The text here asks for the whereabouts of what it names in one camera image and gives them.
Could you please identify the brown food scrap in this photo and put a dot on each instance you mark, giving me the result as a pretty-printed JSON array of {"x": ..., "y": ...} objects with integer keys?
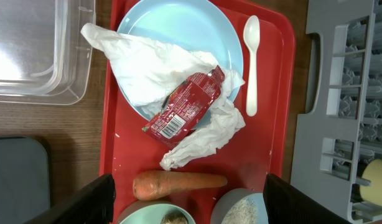
[{"x": 174, "y": 217}]

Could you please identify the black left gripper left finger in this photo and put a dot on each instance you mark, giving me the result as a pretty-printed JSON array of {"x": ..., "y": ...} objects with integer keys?
[{"x": 92, "y": 204}]

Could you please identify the clear plastic bin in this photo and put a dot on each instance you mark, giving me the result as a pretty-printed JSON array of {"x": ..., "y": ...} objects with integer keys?
[{"x": 44, "y": 59}]

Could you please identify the grey dishwasher rack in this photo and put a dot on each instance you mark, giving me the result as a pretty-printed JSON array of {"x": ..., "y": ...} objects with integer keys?
[{"x": 341, "y": 131}]

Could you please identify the red snack wrapper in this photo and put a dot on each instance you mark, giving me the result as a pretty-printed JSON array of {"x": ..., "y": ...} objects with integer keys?
[{"x": 185, "y": 107}]

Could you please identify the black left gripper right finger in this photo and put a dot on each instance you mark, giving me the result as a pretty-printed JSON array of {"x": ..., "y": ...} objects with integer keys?
[{"x": 287, "y": 205}]

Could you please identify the orange carrot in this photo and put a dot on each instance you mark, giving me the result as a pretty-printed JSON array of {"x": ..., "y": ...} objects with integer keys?
[{"x": 155, "y": 184}]

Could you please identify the blue bowl with rice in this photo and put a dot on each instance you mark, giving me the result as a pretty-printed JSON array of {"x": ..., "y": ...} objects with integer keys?
[{"x": 240, "y": 206}]

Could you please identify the crumpled white napkin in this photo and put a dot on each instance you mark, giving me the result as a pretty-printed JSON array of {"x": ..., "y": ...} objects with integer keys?
[{"x": 148, "y": 70}]

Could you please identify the red serving tray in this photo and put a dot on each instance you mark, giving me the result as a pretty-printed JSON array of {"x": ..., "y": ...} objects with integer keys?
[{"x": 252, "y": 153}]

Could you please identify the black tray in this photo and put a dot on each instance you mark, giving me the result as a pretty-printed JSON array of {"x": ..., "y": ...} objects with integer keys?
[{"x": 24, "y": 179}]

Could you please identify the green bowl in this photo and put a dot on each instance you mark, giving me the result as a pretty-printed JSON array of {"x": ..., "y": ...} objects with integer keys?
[{"x": 141, "y": 212}]

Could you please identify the white plastic spoon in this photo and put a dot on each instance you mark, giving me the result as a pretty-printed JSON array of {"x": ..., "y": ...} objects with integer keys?
[{"x": 251, "y": 37}]

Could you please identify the yellow plastic cup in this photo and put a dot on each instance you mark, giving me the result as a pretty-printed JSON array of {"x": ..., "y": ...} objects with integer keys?
[{"x": 373, "y": 173}]

